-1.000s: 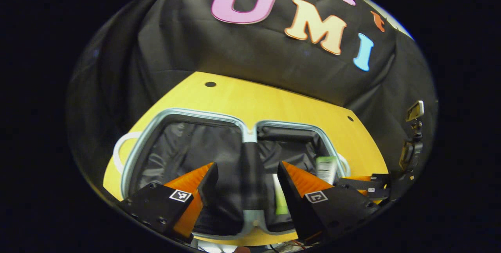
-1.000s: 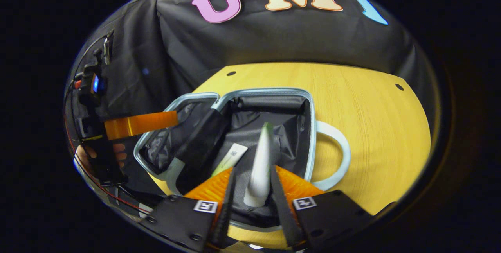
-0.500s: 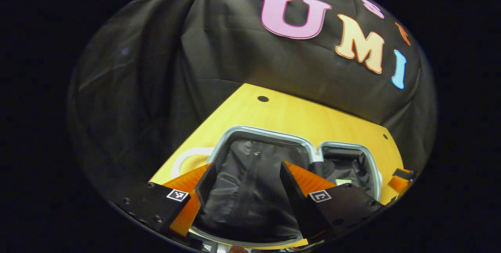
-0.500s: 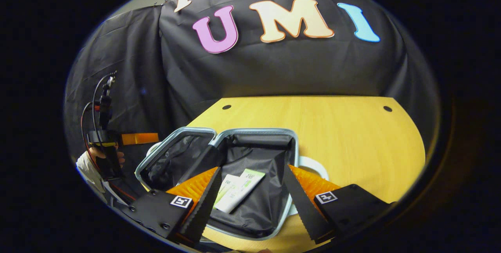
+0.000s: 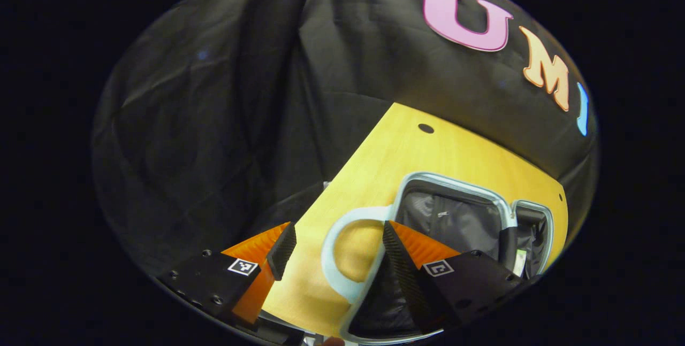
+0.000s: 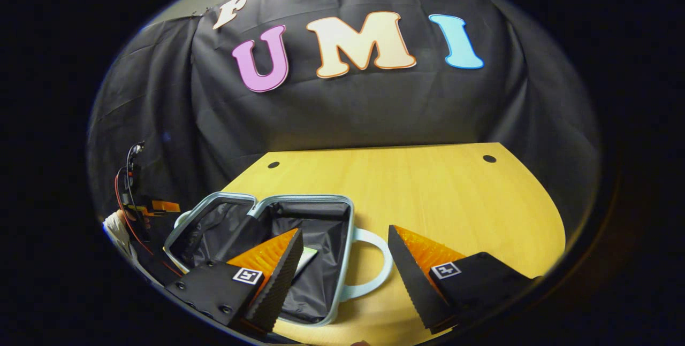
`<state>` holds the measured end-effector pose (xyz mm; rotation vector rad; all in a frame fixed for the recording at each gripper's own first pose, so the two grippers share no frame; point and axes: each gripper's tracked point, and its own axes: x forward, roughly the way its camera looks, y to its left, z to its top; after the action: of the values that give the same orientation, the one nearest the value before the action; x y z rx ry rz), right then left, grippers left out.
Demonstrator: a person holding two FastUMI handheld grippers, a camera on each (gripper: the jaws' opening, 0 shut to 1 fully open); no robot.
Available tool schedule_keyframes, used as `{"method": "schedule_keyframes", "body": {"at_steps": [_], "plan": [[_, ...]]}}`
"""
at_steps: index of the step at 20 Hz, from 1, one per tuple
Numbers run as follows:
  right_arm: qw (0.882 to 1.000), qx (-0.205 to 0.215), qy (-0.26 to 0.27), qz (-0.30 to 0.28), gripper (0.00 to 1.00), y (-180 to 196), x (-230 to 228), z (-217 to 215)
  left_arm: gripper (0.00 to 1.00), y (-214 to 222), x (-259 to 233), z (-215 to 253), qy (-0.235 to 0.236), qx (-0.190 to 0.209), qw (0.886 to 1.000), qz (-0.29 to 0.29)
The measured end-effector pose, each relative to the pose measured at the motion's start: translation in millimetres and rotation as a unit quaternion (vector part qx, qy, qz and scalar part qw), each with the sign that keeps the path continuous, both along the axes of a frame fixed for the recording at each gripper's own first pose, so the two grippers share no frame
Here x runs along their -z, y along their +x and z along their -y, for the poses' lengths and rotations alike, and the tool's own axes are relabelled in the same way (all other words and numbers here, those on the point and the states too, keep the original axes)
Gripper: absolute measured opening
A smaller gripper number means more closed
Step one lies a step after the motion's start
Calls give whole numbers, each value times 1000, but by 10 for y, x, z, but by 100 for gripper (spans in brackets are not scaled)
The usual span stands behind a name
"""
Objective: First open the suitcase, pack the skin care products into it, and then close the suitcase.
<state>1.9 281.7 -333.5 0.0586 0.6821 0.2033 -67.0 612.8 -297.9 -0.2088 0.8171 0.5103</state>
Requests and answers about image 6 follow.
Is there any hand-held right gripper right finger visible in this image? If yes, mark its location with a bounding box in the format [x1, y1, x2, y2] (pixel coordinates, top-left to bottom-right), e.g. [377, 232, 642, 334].
[387, 224, 542, 335]

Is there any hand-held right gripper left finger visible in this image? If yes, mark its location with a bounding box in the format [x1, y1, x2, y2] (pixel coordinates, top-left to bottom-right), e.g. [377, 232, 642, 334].
[164, 228, 305, 336]

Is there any pale green sachet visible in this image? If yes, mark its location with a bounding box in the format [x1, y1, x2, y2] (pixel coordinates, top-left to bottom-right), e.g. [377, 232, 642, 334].
[293, 246, 319, 279]

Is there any pale blue suitcase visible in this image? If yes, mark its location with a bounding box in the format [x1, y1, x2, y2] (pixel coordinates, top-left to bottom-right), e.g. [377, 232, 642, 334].
[163, 191, 394, 328]

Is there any black backdrop cloth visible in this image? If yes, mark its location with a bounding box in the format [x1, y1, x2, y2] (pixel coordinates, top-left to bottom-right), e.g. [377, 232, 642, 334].
[87, 0, 603, 240]

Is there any red cable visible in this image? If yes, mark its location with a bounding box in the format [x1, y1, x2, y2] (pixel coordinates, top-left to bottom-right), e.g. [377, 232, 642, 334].
[114, 170, 182, 278]

